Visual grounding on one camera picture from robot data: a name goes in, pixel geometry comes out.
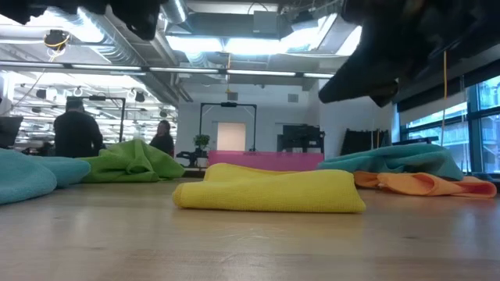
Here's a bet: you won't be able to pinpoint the black equipment rack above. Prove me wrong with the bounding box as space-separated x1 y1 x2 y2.
276 123 327 155

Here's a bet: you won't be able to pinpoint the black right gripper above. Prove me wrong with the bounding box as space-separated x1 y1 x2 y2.
317 0 500 108

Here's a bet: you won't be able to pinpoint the red plastic basket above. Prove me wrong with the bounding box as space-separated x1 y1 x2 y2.
207 150 326 173

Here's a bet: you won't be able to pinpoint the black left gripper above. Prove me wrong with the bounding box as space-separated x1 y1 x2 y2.
109 0 170 41

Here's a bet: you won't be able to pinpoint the green microfiber towel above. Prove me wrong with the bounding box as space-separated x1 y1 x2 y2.
77 138 186 184

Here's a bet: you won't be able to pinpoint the person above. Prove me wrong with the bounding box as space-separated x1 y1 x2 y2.
52 97 105 159
148 119 176 158

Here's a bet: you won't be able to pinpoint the yellow hanging cable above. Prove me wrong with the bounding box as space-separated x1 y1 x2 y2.
440 49 449 146

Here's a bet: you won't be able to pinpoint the black boards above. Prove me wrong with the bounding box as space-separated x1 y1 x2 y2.
340 128 392 158

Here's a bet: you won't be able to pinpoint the orange microfiber towel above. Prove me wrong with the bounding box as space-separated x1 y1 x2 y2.
352 170 498 199

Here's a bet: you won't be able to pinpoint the teal microfiber towel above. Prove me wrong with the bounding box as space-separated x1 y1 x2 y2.
316 142 466 182

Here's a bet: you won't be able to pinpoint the dark monitor screen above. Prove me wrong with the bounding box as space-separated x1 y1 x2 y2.
0 116 25 150

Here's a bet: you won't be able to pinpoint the light blue tagged towel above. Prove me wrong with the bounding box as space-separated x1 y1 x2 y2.
0 148 92 206

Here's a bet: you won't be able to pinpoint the silver ventilation duct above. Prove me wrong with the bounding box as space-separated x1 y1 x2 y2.
76 0 195 107

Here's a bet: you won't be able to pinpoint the black gantry frame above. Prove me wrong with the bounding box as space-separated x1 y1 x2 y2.
65 94 127 144
198 101 259 153

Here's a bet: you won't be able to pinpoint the yellow cable reel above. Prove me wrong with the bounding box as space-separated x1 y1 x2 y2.
42 29 72 52

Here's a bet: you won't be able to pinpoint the potted green plant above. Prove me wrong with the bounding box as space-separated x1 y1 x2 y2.
192 133 212 169

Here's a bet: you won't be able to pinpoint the grey ceiling box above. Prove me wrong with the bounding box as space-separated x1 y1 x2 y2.
252 10 280 36

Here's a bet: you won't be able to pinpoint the long light strip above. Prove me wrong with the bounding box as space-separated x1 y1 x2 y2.
0 60 337 80

